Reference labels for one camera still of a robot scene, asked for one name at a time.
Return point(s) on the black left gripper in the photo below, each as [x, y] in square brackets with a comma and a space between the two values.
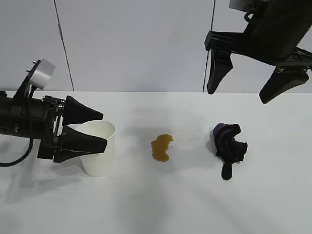
[52, 122]

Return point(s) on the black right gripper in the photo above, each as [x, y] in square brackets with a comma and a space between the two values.
[273, 39]

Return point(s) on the white paper cup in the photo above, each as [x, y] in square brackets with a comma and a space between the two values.
[100, 163]

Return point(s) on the dark purple cloth rag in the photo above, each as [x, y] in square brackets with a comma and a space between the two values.
[229, 146]

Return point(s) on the brown liquid spill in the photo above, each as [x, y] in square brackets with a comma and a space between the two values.
[161, 148]

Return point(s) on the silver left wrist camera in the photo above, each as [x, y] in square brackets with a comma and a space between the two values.
[42, 74]

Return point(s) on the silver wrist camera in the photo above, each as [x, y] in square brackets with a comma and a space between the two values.
[42, 74]
[237, 4]

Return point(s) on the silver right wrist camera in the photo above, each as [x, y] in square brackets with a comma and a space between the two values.
[237, 4]

